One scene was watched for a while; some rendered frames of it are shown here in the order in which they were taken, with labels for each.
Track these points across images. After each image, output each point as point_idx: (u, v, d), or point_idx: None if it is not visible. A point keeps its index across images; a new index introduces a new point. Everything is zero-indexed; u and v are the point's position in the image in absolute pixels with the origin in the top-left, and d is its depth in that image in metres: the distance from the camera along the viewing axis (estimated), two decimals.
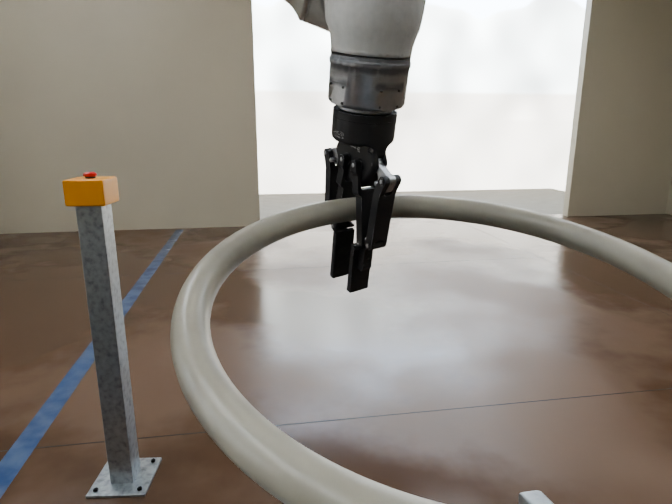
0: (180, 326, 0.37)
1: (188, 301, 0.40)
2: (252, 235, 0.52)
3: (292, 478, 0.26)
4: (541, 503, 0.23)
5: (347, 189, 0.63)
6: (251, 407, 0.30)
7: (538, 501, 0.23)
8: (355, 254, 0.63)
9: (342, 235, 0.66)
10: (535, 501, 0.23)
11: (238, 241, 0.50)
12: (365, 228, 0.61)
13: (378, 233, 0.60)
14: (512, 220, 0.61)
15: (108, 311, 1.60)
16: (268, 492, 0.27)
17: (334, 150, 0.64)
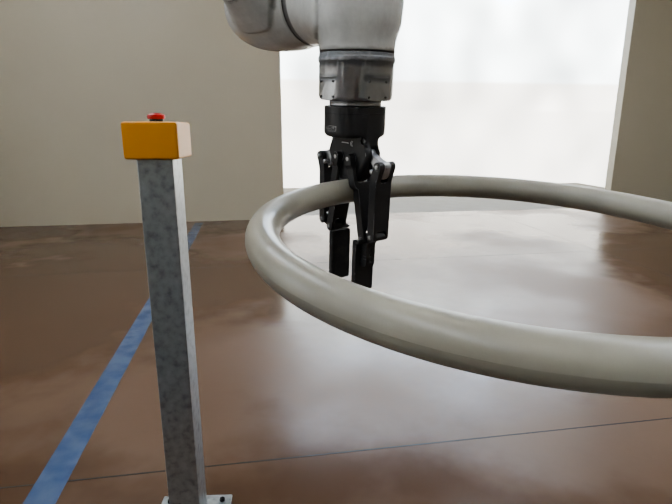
0: (271, 251, 0.36)
1: (266, 236, 0.38)
2: (291, 200, 0.52)
3: (464, 331, 0.25)
4: None
5: None
6: (386, 294, 0.29)
7: None
8: (357, 250, 0.63)
9: (338, 234, 0.67)
10: None
11: (281, 203, 0.50)
12: (365, 221, 0.62)
13: (379, 223, 0.60)
14: (518, 189, 0.65)
15: (177, 305, 1.18)
16: (433, 357, 0.26)
17: (327, 152, 0.66)
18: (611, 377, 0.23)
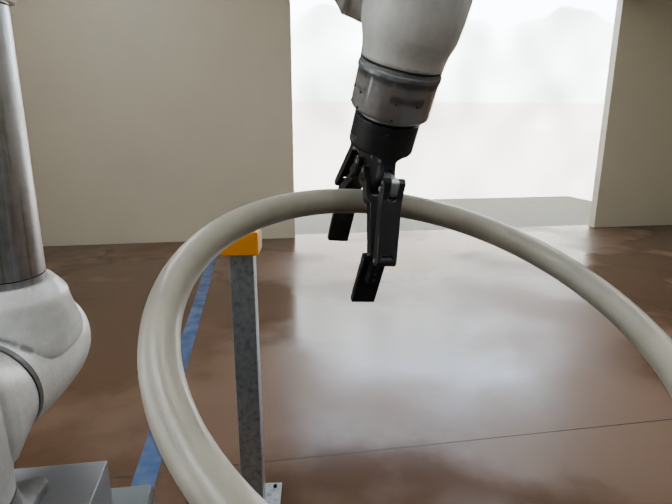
0: (173, 429, 0.29)
1: (166, 385, 0.32)
2: (195, 261, 0.43)
3: None
4: None
5: (356, 179, 0.64)
6: None
7: None
8: (364, 264, 0.58)
9: None
10: None
11: (183, 274, 0.41)
12: (375, 237, 0.57)
13: (385, 245, 0.55)
14: (443, 217, 0.62)
15: (252, 350, 1.71)
16: None
17: None
18: None
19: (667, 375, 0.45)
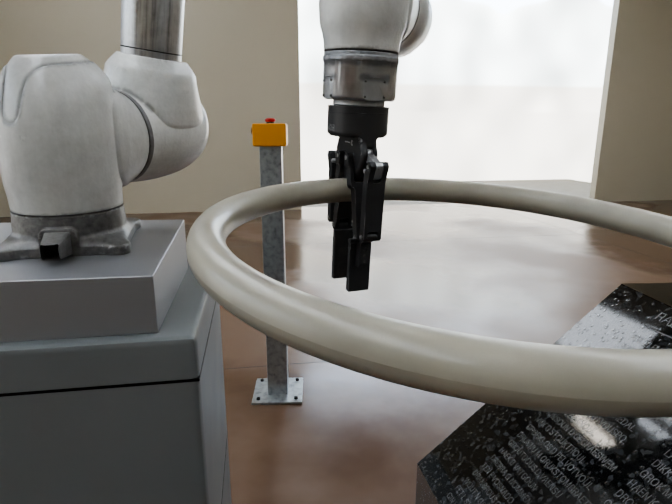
0: (254, 284, 0.28)
1: (234, 263, 0.30)
2: (224, 214, 0.43)
3: (556, 367, 0.21)
4: None
5: None
6: (432, 328, 0.24)
7: None
8: (352, 249, 0.63)
9: (342, 234, 0.67)
10: None
11: (217, 219, 0.41)
12: (360, 221, 0.61)
13: (370, 223, 0.59)
14: (439, 190, 0.65)
15: (279, 239, 1.86)
16: (518, 402, 0.21)
17: (336, 152, 0.67)
18: None
19: None
